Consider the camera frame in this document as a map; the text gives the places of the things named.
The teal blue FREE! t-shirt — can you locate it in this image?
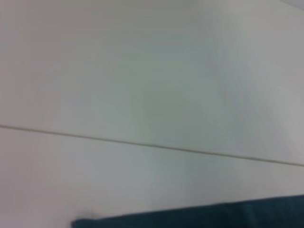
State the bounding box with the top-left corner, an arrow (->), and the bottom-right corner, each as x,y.
71,194 -> 304,228

